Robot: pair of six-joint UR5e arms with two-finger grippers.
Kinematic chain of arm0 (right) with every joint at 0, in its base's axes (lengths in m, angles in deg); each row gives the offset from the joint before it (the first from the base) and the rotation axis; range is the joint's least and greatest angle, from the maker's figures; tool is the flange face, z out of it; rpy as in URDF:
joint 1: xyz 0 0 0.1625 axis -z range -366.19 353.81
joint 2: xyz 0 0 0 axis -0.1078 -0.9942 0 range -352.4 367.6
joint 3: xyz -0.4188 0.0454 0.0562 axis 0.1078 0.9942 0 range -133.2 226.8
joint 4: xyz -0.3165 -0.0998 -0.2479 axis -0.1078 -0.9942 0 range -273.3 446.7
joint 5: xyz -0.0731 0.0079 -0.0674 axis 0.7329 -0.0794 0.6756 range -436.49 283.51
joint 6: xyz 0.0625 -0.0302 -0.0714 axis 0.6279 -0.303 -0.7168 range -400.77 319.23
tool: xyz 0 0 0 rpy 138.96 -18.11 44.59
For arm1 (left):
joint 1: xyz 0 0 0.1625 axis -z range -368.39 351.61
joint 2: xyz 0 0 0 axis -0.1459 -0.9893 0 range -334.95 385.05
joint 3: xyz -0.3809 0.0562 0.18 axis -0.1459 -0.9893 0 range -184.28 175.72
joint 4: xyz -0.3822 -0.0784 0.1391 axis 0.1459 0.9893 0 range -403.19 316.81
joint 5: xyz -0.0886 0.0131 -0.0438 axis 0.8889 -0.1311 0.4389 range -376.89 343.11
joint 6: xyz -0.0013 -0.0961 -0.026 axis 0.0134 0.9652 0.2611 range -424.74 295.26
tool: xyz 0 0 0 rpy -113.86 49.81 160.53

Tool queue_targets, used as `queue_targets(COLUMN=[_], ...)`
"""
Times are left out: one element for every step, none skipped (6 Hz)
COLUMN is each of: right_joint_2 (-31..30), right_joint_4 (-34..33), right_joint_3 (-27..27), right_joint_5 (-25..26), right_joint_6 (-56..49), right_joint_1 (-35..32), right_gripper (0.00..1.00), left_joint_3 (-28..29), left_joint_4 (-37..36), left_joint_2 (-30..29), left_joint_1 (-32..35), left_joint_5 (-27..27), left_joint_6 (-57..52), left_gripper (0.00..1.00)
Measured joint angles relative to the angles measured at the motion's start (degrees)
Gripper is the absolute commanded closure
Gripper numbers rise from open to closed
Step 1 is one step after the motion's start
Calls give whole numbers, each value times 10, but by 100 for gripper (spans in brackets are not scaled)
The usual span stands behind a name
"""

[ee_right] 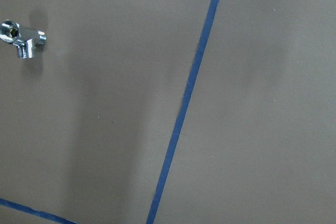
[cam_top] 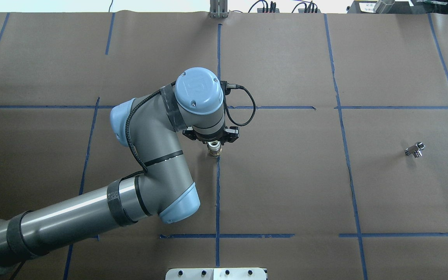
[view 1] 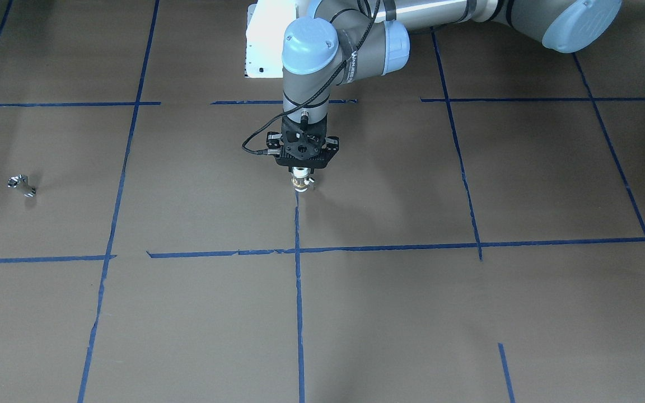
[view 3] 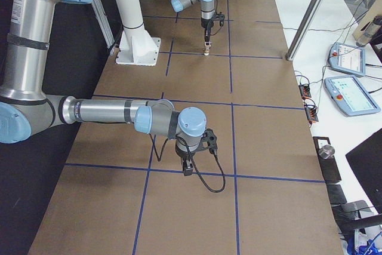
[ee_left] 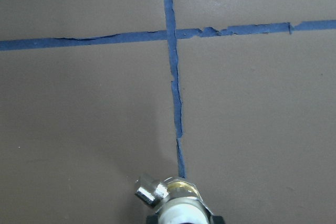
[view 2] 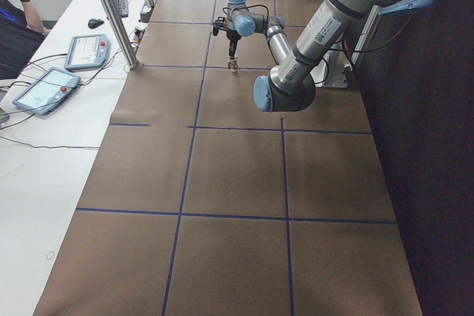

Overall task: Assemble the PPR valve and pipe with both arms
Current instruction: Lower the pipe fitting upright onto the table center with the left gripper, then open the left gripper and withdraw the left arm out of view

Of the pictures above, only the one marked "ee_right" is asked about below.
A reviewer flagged chrome tee valve fitting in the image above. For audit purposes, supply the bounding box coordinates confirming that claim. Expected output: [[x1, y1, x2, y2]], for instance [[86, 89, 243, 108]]
[[1, 20, 47, 59]]

